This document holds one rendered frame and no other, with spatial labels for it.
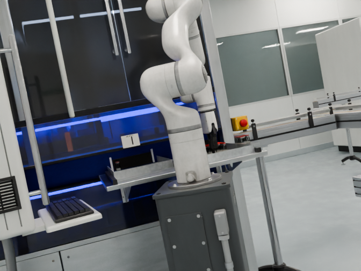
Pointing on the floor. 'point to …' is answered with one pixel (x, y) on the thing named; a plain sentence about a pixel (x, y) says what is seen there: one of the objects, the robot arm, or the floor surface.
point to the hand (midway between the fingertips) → (213, 143)
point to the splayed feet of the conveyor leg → (277, 268)
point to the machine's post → (226, 126)
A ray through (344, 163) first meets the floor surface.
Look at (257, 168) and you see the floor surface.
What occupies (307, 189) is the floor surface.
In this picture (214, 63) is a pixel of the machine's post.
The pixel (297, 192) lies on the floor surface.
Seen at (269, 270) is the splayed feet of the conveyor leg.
